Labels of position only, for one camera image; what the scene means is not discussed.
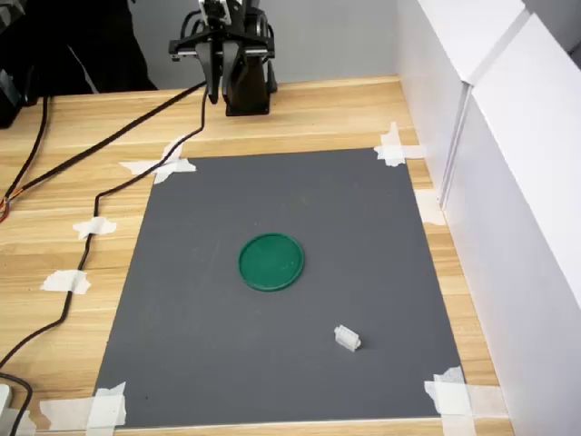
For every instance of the small white plastic terminal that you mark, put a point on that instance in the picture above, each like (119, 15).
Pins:
(347, 338)

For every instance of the round green lid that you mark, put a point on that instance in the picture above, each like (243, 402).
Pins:
(271, 262)

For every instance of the person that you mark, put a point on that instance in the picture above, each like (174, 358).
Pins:
(91, 45)

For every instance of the white tape piece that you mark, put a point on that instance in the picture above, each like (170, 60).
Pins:
(97, 225)
(63, 281)
(454, 399)
(168, 165)
(106, 406)
(431, 209)
(390, 152)

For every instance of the white partition panel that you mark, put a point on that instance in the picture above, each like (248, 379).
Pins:
(522, 227)
(436, 68)

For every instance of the dark grey mat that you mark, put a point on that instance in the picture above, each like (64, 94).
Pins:
(272, 354)

